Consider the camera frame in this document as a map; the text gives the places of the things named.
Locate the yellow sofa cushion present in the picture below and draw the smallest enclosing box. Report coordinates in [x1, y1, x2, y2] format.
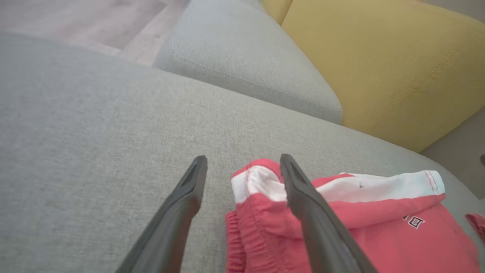
[282, 0, 485, 154]
[262, 0, 294, 26]

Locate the red basketball jersey white trim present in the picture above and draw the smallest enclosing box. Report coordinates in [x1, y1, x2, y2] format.
[465, 213, 485, 244]

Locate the red basketball shorts white stripe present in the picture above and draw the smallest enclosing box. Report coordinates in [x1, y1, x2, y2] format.
[225, 158, 482, 273]

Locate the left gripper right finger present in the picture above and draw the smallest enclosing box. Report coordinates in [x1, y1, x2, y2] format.
[279, 153, 379, 273]

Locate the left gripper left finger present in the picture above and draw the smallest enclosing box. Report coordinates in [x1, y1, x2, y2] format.
[115, 155, 208, 273]

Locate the small grey sofa cushion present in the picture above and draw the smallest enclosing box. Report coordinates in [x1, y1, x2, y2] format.
[153, 0, 344, 125]

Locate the large grey sofa seat cushion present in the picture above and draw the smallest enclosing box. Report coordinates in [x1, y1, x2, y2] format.
[0, 32, 485, 273]

